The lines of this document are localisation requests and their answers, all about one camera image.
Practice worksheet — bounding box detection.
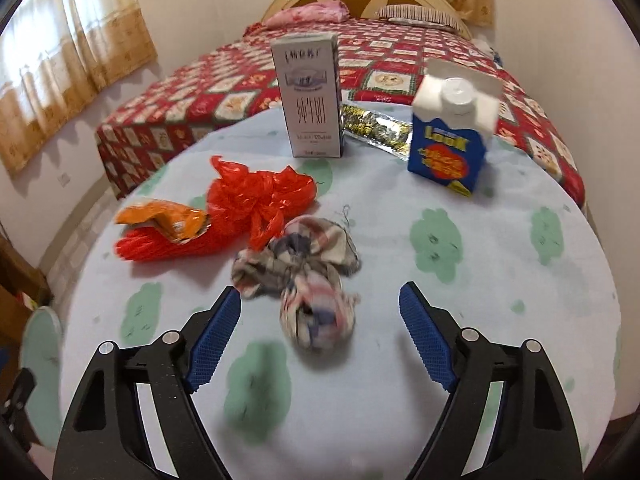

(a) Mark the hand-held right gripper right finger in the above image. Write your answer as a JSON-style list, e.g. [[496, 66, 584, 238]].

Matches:
[[398, 281, 583, 480]]

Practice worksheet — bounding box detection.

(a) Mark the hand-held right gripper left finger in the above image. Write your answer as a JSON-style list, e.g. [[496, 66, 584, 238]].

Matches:
[[52, 285, 243, 480]]

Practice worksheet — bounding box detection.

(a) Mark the plaid cloth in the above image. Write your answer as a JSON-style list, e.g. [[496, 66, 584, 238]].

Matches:
[[231, 215, 362, 358]]

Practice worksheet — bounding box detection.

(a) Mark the pink pillow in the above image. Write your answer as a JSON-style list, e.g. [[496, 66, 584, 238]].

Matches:
[[264, 1, 350, 28]]

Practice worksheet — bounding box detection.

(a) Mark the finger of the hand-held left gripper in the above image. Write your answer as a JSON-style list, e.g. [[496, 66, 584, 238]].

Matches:
[[0, 367, 38, 461]]

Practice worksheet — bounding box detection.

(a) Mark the round table with tablecloth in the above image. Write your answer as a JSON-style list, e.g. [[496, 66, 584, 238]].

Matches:
[[52, 102, 623, 480]]

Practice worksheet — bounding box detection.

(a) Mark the red plastic bag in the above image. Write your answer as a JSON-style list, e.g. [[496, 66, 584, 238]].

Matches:
[[207, 156, 318, 251]]

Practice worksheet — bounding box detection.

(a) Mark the gold and black foil wrapper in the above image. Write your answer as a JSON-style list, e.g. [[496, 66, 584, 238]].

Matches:
[[340, 101, 413, 161]]

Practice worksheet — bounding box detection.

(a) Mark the orange snack wrapper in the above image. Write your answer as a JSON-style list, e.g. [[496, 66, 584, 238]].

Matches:
[[115, 200, 208, 243]]

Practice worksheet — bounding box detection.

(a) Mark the striped pillow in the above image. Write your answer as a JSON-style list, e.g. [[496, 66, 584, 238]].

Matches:
[[375, 4, 466, 31]]

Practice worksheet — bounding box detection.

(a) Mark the red foam mesh sleeve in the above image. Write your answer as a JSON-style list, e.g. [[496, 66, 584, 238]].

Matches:
[[115, 215, 251, 263]]

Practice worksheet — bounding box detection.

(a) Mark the red patterned bedspread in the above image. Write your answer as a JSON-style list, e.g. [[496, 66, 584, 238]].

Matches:
[[95, 17, 586, 208]]

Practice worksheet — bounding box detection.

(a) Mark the pile of white and blue clothes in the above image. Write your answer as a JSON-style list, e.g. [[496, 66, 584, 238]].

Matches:
[[472, 37, 501, 66]]

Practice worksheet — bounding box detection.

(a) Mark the blue and white drink carton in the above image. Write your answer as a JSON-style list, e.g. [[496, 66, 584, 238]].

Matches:
[[407, 57, 503, 196]]

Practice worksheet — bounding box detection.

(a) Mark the grey milk carton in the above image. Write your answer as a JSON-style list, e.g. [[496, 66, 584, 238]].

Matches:
[[271, 31, 346, 158]]

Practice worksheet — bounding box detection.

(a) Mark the wooden cabinet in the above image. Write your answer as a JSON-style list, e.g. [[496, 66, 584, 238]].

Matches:
[[0, 230, 51, 311]]

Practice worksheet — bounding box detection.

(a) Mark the light blue round stool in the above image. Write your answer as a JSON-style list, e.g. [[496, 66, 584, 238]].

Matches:
[[20, 306, 65, 451]]

